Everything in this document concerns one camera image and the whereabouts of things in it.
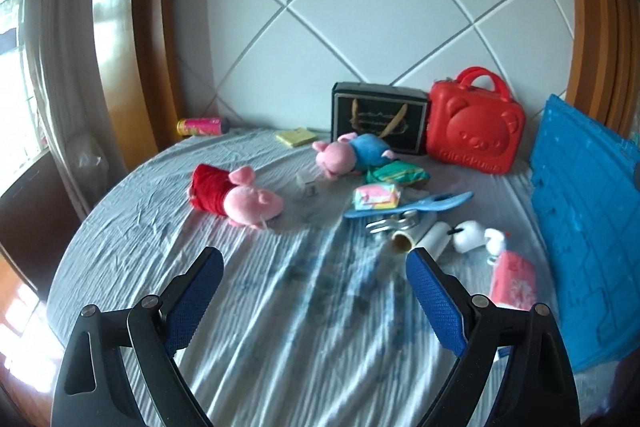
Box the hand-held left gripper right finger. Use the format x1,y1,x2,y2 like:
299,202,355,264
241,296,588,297
406,248,581,427

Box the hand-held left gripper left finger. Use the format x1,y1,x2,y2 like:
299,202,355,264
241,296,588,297
50,247,224,427

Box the blue plastic storage bin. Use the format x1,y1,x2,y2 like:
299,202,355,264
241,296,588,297
529,94,640,373

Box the desktop with pale blue cloth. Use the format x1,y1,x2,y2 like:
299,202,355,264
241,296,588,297
47,127,617,427

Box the white duck plush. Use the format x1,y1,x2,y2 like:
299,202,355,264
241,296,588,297
450,220,511,256

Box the metal clip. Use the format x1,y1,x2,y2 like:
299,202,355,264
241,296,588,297
366,213,420,236

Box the blue guitar-shaped toy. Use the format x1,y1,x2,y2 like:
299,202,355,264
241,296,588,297
344,191,475,221

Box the pig plush red dress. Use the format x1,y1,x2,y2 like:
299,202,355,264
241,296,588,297
187,163,285,231

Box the colourful tissue pack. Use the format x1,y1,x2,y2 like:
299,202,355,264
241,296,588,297
351,183,403,212

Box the green pouch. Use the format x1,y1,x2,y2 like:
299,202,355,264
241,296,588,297
366,162,431,187

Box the pig plush blue shirt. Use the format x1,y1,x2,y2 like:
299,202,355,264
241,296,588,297
312,133,406,180

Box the pink drink can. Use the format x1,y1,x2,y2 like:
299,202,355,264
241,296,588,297
176,117,230,139

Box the red bear suitcase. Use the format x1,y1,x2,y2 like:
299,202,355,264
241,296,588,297
426,67,527,177

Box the black gift box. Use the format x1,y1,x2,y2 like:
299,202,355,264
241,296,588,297
331,82,430,156

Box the dark wooden cabinet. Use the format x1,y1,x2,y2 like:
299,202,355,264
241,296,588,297
0,152,87,294

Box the yellow sticky notes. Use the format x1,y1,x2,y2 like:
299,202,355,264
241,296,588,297
275,127,317,148

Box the white curtain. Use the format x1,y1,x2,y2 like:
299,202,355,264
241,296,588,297
21,0,102,210

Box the wooden wall frame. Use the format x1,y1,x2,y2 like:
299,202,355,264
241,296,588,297
92,0,217,168
554,0,640,138

